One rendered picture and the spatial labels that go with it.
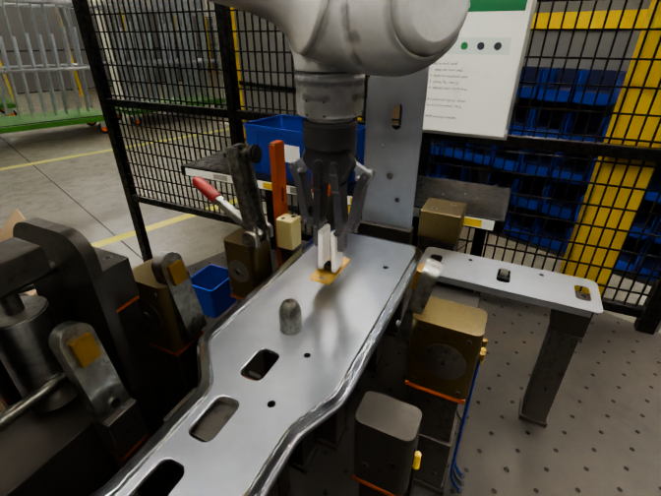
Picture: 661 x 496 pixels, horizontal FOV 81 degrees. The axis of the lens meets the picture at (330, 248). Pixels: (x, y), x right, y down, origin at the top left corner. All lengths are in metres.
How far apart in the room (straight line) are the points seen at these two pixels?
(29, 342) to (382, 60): 0.45
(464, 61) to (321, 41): 0.72
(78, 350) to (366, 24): 0.41
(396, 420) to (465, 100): 0.78
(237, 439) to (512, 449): 0.56
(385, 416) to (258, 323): 0.22
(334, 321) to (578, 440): 0.55
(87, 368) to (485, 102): 0.93
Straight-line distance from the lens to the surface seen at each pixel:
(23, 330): 0.52
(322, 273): 0.63
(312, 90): 0.51
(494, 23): 1.04
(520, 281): 0.73
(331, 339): 0.55
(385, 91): 0.80
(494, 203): 0.97
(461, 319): 0.53
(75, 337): 0.49
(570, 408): 0.98
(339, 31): 0.34
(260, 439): 0.45
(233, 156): 0.63
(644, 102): 1.10
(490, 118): 1.05
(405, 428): 0.47
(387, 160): 0.82
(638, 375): 1.14
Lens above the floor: 1.37
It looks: 29 degrees down
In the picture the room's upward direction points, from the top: straight up
